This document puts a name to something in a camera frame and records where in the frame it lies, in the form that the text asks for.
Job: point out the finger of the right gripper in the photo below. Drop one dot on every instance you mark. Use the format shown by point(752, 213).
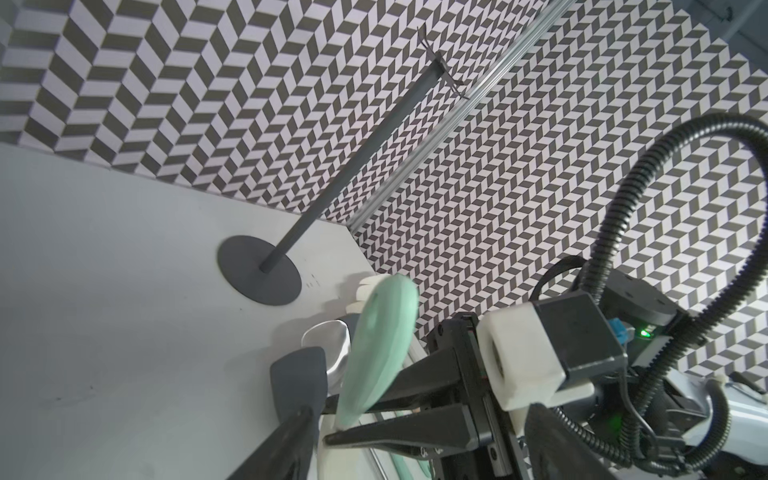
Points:
point(434, 385)
point(429, 434)

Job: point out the dark grey utensil rack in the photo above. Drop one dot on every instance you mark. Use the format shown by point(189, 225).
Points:
point(263, 272)

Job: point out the cream wide turner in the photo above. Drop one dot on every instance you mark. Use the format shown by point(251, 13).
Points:
point(380, 347)

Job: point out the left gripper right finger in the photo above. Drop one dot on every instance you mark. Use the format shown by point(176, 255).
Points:
point(557, 453)

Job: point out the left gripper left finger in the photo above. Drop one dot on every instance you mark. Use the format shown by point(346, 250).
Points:
point(286, 453)

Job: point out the grey spatula mint handle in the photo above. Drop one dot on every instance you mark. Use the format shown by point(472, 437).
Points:
point(351, 320)
point(299, 379)

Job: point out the steel turner brown handle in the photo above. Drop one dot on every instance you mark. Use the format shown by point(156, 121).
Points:
point(333, 336)

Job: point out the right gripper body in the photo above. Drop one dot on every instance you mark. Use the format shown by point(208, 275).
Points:
point(497, 453)

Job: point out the cream spatula mint handle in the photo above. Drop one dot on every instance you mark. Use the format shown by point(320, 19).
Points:
point(367, 285)

